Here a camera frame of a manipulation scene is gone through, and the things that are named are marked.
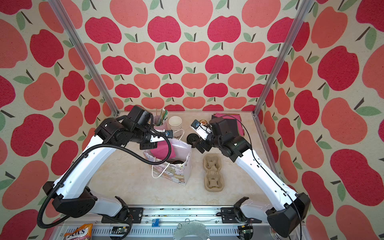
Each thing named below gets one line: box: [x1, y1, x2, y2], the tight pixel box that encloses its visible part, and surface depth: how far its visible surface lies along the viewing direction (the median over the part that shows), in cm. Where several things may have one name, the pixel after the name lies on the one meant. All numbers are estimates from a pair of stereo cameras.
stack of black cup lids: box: [186, 133, 200, 146], surface depth 100 cm
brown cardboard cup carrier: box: [203, 153, 225, 193], surface depth 84 cm
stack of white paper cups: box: [168, 116, 183, 139], surface depth 97 cm
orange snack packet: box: [64, 223, 93, 240], surface depth 68 cm
